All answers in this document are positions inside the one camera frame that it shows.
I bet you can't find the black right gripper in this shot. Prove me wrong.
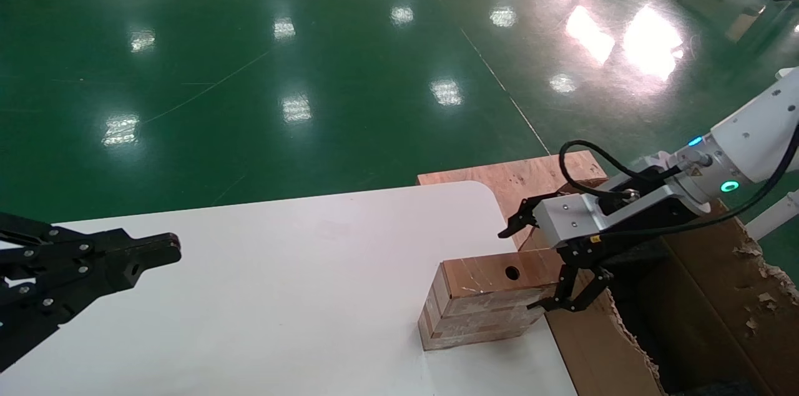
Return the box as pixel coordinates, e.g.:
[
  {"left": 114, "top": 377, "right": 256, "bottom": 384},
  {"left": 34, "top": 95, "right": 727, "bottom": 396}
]
[{"left": 498, "top": 165, "right": 701, "bottom": 314}]

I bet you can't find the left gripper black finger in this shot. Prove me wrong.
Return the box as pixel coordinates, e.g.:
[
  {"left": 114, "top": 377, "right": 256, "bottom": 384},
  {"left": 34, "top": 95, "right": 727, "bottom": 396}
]
[
  {"left": 0, "top": 260, "right": 145, "bottom": 373},
  {"left": 0, "top": 212, "right": 182, "bottom": 265}
]

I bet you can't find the small brown cardboard box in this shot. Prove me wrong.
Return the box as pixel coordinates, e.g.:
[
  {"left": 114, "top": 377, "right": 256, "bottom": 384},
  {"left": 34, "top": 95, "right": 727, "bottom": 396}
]
[{"left": 418, "top": 248, "right": 566, "bottom": 352}]

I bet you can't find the large open cardboard box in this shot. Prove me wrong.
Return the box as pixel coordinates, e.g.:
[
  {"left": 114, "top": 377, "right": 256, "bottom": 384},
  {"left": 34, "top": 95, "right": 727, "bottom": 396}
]
[{"left": 543, "top": 199, "right": 799, "bottom": 396}]

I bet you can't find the wooden pallet board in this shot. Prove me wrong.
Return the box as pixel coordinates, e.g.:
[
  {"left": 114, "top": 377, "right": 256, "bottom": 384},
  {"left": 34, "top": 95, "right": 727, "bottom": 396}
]
[{"left": 417, "top": 151, "right": 609, "bottom": 253}]

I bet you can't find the gray wrist camera box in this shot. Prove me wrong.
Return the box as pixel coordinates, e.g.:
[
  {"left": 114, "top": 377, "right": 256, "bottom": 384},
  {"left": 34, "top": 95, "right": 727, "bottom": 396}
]
[{"left": 532, "top": 193, "right": 615, "bottom": 250}]

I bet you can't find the thick black looped cable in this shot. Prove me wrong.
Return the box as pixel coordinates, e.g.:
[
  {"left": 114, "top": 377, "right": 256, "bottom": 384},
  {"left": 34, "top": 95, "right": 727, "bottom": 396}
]
[{"left": 557, "top": 140, "right": 684, "bottom": 200}]

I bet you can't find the black cable with yellow tag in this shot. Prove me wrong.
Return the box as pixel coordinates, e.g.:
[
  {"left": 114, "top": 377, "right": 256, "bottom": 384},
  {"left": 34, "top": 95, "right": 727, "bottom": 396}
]
[{"left": 587, "top": 124, "right": 799, "bottom": 242}]

